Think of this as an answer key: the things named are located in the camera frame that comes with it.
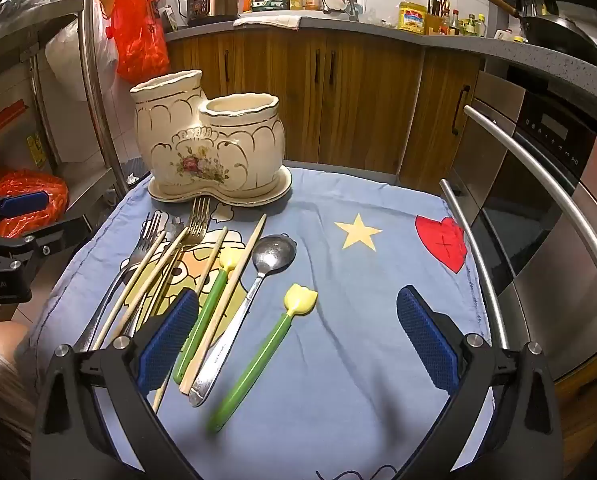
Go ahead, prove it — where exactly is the green-handled yellow tulip spoon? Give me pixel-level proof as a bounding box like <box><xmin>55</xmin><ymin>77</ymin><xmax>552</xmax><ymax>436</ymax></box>
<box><xmin>172</xmin><ymin>249</ymin><xmax>244</xmax><ymax>385</ymax></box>
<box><xmin>207</xmin><ymin>283</ymin><xmax>318</xmax><ymax>433</ymax></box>

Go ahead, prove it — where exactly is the white plastic bag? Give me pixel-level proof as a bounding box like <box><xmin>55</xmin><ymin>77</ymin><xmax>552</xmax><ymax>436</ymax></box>
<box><xmin>43</xmin><ymin>0</ymin><xmax>119</xmax><ymax>92</ymax></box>

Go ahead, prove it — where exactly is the hanging red plastic bag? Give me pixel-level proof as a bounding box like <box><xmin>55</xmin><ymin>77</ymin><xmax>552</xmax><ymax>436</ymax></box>
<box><xmin>109</xmin><ymin>0</ymin><xmax>172</xmax><ymax>85</ymax></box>

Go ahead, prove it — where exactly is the black wok with wooden handle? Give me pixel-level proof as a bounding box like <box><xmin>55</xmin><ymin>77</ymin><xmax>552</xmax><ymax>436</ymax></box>
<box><xmin>461</xmin><ymin>0</ymin><xmax>597</xmax><ymax>73</ymax></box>

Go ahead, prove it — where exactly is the filled red plastic bag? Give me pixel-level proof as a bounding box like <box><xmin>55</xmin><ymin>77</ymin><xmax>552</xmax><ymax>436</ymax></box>
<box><xmin>0</xmin><ymin>170</ymin><xmax>70</xmax><ymax>238</ymax></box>

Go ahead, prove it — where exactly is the cream floral ceramic utensil holder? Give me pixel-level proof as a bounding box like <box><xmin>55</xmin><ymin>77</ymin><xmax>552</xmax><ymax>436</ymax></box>
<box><xmin>130</xmin><ymin>69</ymin><xmax>293</xmax><ymax>207</ymax></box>

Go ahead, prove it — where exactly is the yellow cooking oil bottle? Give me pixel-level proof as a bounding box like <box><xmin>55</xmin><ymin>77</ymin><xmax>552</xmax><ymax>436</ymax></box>
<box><xmin>397</xmin><ymin>1</ymin><xmax>428</xmax><ymax>35</ymax></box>

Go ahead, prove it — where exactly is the gold fork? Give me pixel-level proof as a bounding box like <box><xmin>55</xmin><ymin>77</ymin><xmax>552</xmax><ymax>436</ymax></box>
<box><xmin>143</xmin><ymin>196</ymin><xmax>212</xmax><ymax>321</ymax></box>

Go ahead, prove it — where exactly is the wooden knife block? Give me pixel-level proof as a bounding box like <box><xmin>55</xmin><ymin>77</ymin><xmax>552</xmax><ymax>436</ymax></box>
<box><xmin>425</xmin><ymin>0</ymin><xmax>449</xmax><ymax>36</ymax></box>

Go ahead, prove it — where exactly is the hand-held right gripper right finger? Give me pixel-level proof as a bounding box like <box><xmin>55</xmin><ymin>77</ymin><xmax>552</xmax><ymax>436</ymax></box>
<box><xmin>396</xmin><ymin>285</ymin><xmax>563</xmax><ymax>480</ymax></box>

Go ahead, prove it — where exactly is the electric pressure cooker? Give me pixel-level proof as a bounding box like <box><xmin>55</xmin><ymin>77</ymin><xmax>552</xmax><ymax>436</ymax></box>
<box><xmin>186</xmin><ymin>0</ymin><xmax>243</xmax><ymax>27</ymax></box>

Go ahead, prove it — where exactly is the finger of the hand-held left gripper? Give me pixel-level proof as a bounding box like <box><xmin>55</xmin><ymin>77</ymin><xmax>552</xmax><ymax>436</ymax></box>
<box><xmin>0</xmin><ymin>216</ymin><xmax>93</xmax><ymax>273</ymax></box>
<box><xmin>0</xmin><ymin>190</ymin><xmax>50</xmax><ymax>233</ymax></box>

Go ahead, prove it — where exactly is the wooden kitchen cabinet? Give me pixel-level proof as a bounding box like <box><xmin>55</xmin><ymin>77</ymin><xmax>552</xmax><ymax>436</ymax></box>
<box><xmin>166</xmin><ymin>27</ymin><xmax>484</xmax><ymax>191</ymax></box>

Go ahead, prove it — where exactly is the stainless steel oven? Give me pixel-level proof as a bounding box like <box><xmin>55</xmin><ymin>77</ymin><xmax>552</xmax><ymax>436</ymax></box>
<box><xmin>441</xmin><ymin>70</ymin><xmax>597</xmax><ymax>381</ymax></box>

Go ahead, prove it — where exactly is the silver spoon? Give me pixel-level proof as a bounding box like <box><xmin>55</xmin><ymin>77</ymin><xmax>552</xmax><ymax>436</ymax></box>
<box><xmin>188</xmin><ymin>234</ymin><xmax>298</xmax><ymax>407</ymax></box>

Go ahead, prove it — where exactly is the steel shelf rack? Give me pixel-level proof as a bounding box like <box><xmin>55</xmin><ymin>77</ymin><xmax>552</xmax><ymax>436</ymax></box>
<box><xmin>0</xmin><ymin>0</ymin><xmax>129</xmax><ymax>221</ymax></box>

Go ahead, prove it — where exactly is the white cloth on counter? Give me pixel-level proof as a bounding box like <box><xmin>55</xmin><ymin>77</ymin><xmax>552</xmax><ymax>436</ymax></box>
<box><xmin>233</xmin><ymin>12</ymin><xmax>304</xmax><ymax>30</ymax></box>

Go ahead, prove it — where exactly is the silver fork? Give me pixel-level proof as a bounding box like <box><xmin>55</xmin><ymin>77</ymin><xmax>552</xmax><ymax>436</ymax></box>
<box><xmin>121</xmin><ymin>215</ymin><xmax>185</xmax><ymax>338</ymax></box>
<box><xmin>73</xmin><ymin>212</ymin><xmax>163</xmax><ymax>353</ymax></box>

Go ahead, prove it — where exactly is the blue cartoon printed cloth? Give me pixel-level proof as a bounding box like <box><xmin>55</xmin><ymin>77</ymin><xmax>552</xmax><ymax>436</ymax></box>
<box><xmin>26</xmin><ymin>162</ymin><xmax>497</xmax><ymax>480</ymax></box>

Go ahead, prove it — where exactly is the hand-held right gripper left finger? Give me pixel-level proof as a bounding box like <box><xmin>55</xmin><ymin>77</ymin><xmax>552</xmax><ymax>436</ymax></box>
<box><xmin>31</xmin><ymin>287</ymin><xmax>202</xmax><ymax>480</ymax></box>

